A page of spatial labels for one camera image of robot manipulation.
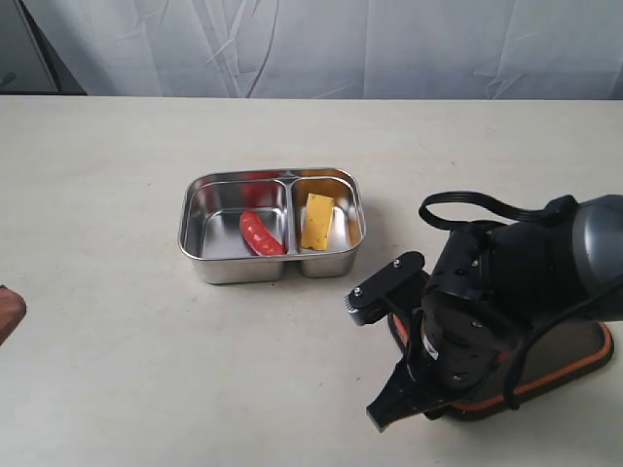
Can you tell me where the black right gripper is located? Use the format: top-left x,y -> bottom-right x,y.
366,232 -> 529,431

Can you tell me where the stainless steel lunch box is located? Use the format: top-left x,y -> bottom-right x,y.
178,167 -> 366,284

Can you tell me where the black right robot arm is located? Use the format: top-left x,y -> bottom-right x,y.
348,192 -> 622,430

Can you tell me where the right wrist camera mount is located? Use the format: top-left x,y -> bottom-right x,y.
345,251 -> 428,326

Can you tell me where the dark transparent lunchbox lid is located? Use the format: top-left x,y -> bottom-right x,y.
388,314 -> 614,421

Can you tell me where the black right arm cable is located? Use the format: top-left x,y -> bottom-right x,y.
418,192 -> 623,413

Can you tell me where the red toy sausage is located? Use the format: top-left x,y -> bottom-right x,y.
239,211 -> 285,256

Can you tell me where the grey backdrop curtain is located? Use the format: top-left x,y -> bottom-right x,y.
1,1 -> 622,99

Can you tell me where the yellow toy cheese wedge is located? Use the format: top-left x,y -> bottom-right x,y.
300,193 -> 335,251

